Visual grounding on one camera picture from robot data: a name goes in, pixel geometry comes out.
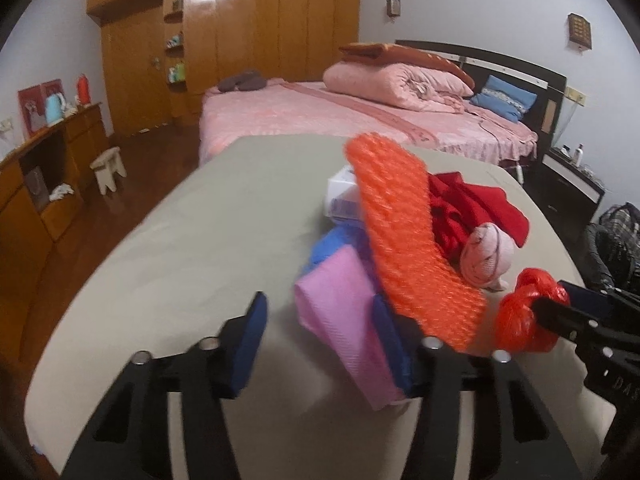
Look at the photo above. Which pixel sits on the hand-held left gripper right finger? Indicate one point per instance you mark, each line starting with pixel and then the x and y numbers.
pixel 390 355

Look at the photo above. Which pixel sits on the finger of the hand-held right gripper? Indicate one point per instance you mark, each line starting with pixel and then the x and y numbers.
pixel 560 317
pixel 585 294

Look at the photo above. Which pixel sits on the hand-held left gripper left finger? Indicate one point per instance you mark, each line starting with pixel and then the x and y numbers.
pixel 250 340

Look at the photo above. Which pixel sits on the red plastic bag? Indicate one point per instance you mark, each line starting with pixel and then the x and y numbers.
pixel 517 320

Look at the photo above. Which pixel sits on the pink cloth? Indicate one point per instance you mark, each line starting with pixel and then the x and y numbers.
pixel 340 305

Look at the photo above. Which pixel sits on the pink white sock ball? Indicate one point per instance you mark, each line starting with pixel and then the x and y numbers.
pixel 487 255

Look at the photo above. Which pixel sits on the blue cloth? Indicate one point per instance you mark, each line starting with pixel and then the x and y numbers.
pixel 335 242

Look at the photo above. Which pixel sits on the orange bubble wrap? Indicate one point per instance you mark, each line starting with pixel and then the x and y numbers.
pixel 400 220

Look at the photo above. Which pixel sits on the white cardboard box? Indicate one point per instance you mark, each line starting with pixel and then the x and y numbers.
pixel 342 185

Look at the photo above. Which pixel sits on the plaid cloth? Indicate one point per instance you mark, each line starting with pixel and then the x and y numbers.
pixel 622 225

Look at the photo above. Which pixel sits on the black white nightstand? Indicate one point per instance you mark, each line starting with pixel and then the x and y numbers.
pixel 560 185

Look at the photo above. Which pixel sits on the white bottle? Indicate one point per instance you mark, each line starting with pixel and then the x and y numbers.
pixel 579 156

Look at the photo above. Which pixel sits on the large blue pillow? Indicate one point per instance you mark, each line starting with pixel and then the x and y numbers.
pixel 500 95

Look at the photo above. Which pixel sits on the small white stool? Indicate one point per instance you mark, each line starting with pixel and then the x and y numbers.
pixel 107 165

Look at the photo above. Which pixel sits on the dark wooden headboard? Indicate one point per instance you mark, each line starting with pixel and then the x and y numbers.
pixel 530 72

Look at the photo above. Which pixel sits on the bed with pink sheet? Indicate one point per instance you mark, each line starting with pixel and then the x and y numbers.
pixel 300 110

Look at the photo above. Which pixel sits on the white cloth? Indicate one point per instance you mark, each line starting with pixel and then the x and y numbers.
pixel 61 192

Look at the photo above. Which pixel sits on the grey purple cloth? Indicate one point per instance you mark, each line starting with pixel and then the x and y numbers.
pixel 240 81

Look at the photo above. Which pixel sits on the folded pink quilt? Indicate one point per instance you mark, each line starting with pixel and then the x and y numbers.
pixel 380 82

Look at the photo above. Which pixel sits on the wooden sideboard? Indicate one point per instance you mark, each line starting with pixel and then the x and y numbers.
pixel 75 130

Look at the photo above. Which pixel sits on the red-brown patterned pillow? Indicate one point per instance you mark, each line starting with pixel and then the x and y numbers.
pixel 415 57

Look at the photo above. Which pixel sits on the red thermos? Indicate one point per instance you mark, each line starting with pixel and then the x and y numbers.
pixel 83 91

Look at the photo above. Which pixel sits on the light blue kettle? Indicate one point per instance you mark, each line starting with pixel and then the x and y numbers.
pixel 54 109

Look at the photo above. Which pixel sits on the wooden wardrobe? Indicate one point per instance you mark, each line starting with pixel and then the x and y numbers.
pixel 250 25

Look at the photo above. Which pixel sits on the red gift box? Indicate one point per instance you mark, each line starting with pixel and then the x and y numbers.
pixel 31 110

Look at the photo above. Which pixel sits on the wall socket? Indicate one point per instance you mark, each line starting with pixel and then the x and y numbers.
pixel 575 96

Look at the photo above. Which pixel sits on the wooden lattice wall ornament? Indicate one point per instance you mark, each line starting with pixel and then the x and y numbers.
pixel 579 29

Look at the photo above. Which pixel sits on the small brown wall ornament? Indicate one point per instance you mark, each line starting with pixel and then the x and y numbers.
pixel 393 8

